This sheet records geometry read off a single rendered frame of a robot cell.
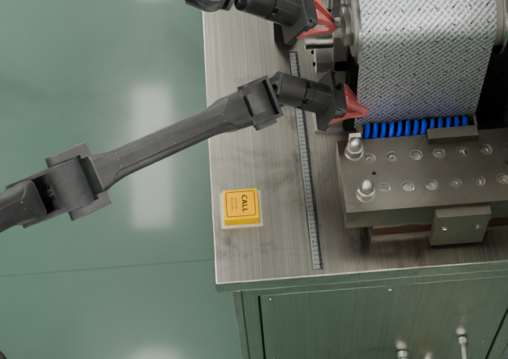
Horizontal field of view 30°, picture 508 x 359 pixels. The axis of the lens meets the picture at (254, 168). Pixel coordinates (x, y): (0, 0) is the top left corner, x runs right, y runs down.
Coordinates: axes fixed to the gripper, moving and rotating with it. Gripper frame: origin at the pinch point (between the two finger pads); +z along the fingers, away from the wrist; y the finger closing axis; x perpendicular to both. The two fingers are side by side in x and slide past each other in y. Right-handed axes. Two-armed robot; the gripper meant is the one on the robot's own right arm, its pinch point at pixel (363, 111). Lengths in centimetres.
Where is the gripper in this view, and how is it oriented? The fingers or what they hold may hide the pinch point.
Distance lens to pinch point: 181.9
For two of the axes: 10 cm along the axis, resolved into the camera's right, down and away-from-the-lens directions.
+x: 4.7, -5.1, -7.2
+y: 0.7, 8.4, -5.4
